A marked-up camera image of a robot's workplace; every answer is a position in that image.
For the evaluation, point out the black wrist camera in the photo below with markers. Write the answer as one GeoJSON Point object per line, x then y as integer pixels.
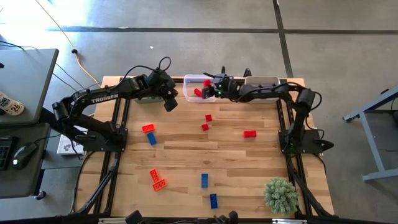
{"type": "Point", "coordinates": [157, 77]}
{"type": "Point", "coordinates": [221, 77]}

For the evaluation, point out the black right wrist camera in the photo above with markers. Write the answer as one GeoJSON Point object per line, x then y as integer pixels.
{"type": "Point", "coordinates": [221, 77]}

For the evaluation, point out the small red toy block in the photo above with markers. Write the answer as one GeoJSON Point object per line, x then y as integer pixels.
{"type": "Point", "coordinates": [205, 127]}
{"type": "Point", "coordinates": [208, 118]}

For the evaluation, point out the dark desk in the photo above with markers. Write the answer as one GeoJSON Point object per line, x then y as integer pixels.
{"type": "Point", "coordinates": [21, 180]}

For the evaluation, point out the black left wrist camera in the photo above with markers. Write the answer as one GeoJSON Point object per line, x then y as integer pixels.
{"type": "Point", "coordinates": [157, 77]}

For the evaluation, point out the grey metal table frame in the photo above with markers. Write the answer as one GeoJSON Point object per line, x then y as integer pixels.
{"type": "Point", "coordinates": [371, 137]}

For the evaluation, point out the white plastic bin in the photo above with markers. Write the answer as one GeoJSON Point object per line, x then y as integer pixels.
{"type": "Point", "coordinates": [261, 81]}

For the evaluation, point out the small black clamp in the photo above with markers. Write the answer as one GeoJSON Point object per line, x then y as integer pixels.
{"type": "Point", "coordinates": [247, 72]}

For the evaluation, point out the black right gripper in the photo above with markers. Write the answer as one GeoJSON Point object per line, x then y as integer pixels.
{"type": "Point", "coordinates": [228, 88]}

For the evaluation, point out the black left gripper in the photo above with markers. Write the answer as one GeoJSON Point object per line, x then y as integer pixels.
{"type": "Point", "coordinates": [166, 88]}

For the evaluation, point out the long blue toy block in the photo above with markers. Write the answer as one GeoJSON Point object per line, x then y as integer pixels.
{"type": "Point", "coordinates": [204, 180]}
{"type": "Point", "coordinates": [151, 138]}
{"type": "Point", "coordinates": [213, 201]}

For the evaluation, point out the black keyboard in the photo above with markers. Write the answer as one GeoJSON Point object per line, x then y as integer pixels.
{"type": "Point", "coordinates": [3, 153]}

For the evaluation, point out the silver metal bracket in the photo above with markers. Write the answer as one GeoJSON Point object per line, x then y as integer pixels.
{"type": "Point", "coordinates": [289, 221]}

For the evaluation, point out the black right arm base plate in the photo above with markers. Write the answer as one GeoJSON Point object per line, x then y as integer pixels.
{"type": "Point", "coordinates": [311, 143]}

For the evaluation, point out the clear plastic bin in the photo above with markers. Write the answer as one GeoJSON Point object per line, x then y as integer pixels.
{"type": "Point", "coordinates": [192, 82]}

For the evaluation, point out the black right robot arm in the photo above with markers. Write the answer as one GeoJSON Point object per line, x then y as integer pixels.
{"type": "Point", "coordinates": [270, 90]}

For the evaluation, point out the green plastic bin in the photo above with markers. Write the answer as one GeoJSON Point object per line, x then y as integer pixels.
{"type": "Point", "coordinates": [149, 100]}

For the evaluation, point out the long orange toy block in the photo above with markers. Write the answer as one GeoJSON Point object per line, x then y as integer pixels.
{"type": "Point", "coordinates": [148, 127]}
{"type": "Point", "coordinates": [154, 175]}
{"type": "Point", "coordinates": [160, 184]}

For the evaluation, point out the white cardboard box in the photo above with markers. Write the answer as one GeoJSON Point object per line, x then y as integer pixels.
{"type": "Point", "coordinates": [66, 146]}

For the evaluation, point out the black aluminium table frame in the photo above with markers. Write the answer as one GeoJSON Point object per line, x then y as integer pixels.
{"type": "Point", "coordinates": [107, 180]}

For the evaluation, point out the artificial green plant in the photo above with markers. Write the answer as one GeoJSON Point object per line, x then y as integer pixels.
{"type": "Point", "coordinates": [280, 196]}

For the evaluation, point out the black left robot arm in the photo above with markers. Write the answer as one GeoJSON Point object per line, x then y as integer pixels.
{"type": "Point", "coordinates": [104, 96]}

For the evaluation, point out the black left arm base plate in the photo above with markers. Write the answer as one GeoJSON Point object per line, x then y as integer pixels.
{"type": "Point", "coordinates": [119, 141]}

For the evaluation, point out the grey desk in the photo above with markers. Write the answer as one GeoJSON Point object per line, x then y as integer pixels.
{"type": "Point", "coordinates": [28, 81]}

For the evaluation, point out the black computer mouse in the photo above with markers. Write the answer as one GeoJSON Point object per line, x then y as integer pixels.
{"type": "Point", "coordinates": [23, 155]}

